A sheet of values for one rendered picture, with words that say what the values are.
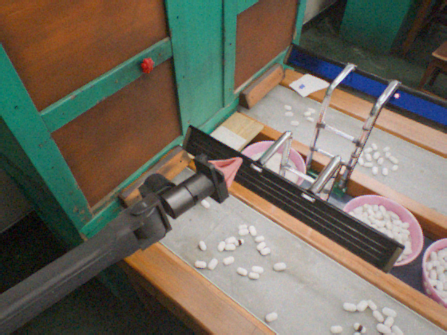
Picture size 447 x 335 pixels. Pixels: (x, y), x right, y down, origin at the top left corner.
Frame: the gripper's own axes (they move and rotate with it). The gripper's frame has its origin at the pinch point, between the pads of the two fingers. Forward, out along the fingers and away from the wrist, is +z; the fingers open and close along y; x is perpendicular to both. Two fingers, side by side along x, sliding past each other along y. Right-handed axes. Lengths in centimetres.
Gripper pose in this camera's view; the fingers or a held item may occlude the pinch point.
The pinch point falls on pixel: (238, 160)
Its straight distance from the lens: 77.8
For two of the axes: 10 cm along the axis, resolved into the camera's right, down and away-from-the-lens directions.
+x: 6.2, 3.3, -7.1
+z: 7.5, -5.0, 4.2
